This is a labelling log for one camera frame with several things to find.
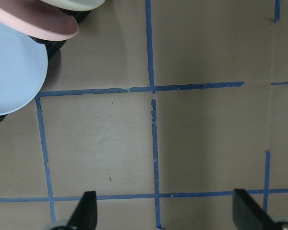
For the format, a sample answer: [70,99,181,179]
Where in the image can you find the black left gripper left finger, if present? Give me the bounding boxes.
[66,191,97,230]

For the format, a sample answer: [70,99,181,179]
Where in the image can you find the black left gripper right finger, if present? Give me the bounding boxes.
[232,189,275,230]

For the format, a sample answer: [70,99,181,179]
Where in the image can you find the light blue plate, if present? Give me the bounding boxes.
[0,23,48,115]

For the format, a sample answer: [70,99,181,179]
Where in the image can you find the pink plate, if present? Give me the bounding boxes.
[0,0,79,41]

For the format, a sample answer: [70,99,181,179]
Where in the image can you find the cream white plate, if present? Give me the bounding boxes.
[42,0,105,12]

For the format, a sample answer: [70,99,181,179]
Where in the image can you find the black dish rack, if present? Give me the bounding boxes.
[0,8,92,122]

